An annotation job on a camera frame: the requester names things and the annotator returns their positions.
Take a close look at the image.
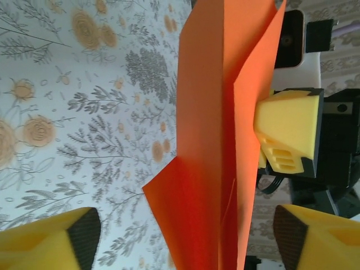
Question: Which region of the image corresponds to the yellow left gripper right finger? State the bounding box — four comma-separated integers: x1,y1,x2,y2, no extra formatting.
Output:
273,204,360,270

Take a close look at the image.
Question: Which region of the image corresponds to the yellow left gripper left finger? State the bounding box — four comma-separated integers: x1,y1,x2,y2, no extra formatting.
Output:
0,206,101,270

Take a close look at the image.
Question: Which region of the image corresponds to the orange paper sheet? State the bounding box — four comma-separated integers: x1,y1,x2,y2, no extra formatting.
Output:
142,0,287,270

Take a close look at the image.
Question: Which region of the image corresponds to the floral patterned table cover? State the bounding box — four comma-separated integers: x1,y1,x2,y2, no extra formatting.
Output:
0,0,197,270

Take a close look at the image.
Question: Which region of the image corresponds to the thin black cable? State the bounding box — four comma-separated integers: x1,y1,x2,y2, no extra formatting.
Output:
256,173,285,195

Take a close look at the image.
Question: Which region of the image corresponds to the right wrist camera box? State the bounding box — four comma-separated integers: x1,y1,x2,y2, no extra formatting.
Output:
274,10,323,93

